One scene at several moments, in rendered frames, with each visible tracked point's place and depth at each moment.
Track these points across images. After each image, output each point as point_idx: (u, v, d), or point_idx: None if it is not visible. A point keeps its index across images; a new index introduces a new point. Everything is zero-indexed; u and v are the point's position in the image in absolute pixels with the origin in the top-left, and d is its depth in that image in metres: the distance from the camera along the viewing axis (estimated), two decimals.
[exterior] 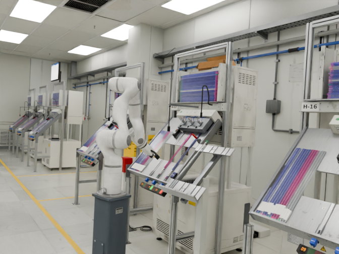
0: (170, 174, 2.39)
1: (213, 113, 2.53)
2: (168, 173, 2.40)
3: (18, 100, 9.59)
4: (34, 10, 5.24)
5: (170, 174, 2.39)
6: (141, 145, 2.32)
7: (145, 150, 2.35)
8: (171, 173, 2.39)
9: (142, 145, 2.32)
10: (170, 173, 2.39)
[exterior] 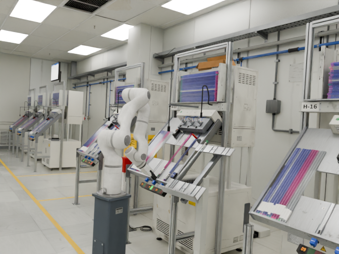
0: (167, 177, 2.38)
1: (213, 113, 2.53)
2: (166, 176, 2.38)
3: (18, 100, 9.59)
4: (34, 10, 5.24)
5: (167, 177, 2.38)
6: (139, 166, 2.20)
7: (144, 170, 2.22)
8: (168, 176, 2.38)
9: (141, 165, 2.20)
10: (167, 176, 2.38)
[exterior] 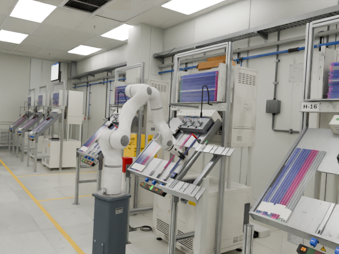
0: (167, 177, 2.38)
1: (213, 113, 2.53)
2: (166, 176, 2.38)
3: (18, 100, 9.59)
4: (34, 10, 5.24)
5: (167, 177, 2.38)
6: None
7: None
8: (168, 176, 2.38)
9: None
10: (167, 176, 2.38)
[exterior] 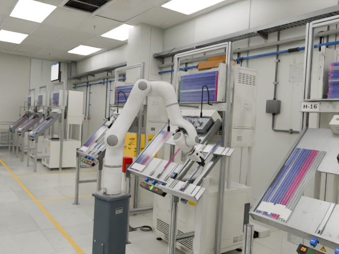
0: (185, 186, 2.03)
1: (213, 113, 2.53)
2: (183, 184, 2.04)
3: (18, 100, 9.59)
4: (34, 10, 5.24)
5: (185, 186, 2.03)
6: None
7: None
8: (186, 184, 2.04)
9: None
10: (185, 184, 2.03)
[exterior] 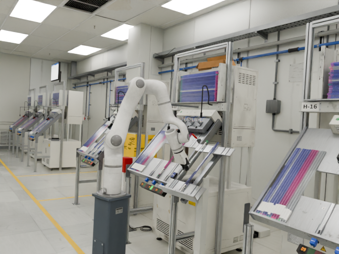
0: (183, 189, 2.02)
1: (213, 113, 2.53)
2: (181, 187, 2.03)
3: (18, 100, 9.59)
4: (34, 10, 5.24)
5: (183, 189, 2.02)
6: (177, 150, 2.08)
7: (180, 156, 2.10)
8: (184, 187, 2.03)
9: (179, 149, 2.08)
10: (183, 187, 2.02)
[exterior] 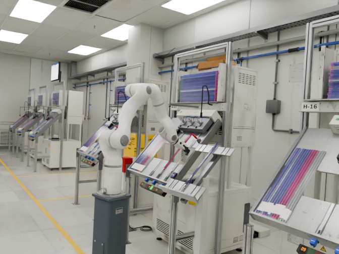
0: (183, 189, 2.02)
1: (213, 113, 2.53)
2: (181, 187, 2.03)
3: (18, 100, 9.59)
4: (34, 10, 5.24)
5: (183, 189, 2.02)
6: None
7: None
8: (184, 187, 2.03)
9: None
10: (183, 187, 2.02)
